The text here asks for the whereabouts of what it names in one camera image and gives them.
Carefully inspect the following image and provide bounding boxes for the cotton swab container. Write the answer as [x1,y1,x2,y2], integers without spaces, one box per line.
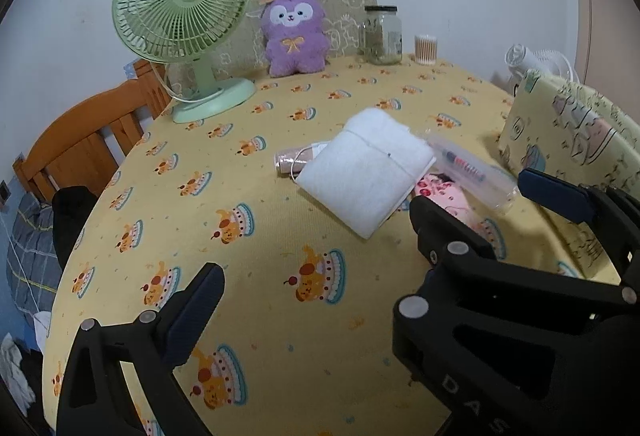
[413,34,441,65]

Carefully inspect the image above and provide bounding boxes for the white cloth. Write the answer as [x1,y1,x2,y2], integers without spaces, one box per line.
[32,310,53,347]

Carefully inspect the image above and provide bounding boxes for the blue checked bedsheet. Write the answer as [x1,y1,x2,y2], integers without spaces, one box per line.
[0,206,56,436]

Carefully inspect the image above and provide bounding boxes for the wooden chair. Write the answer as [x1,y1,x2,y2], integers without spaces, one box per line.
[12,58,173,204]

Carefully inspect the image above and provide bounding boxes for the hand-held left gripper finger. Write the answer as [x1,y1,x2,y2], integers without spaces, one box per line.
[56,262,226,436]

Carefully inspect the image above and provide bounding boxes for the black clothing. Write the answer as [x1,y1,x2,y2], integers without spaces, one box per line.
[51,186,99,269]

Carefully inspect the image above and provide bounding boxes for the patterned fabric storage box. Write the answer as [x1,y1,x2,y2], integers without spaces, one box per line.
[497,68,640,284]

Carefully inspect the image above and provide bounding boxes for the beige cloth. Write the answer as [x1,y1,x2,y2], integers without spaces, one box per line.
[273,141,331,179]

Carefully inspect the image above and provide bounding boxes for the glass jar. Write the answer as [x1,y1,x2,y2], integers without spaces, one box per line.
[359,4,404,65]

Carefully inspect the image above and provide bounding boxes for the grey plaid pillow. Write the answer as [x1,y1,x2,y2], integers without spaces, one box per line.
[7,193,63,317]

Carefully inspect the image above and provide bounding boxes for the beige door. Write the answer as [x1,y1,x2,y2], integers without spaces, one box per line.
[567,0,640,127]

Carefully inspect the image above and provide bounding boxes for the pink printed packet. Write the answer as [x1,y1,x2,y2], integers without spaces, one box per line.
[412,172,493,229]

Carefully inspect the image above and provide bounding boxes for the black and white clothes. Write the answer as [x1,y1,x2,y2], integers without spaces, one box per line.
[0,331,43,417]

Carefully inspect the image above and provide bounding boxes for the white standing fan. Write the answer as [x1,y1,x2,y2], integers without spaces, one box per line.
[505,43,581,91]

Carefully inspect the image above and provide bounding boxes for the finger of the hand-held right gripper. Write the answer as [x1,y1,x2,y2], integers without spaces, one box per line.
[517,167,640,289]
[392,196,640,367]

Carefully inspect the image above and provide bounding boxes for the white towel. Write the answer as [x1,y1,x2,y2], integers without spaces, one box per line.
[296,107,437,240]

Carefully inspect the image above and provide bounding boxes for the purple plush toy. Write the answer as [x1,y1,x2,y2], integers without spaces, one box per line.
[260,0,332,78]

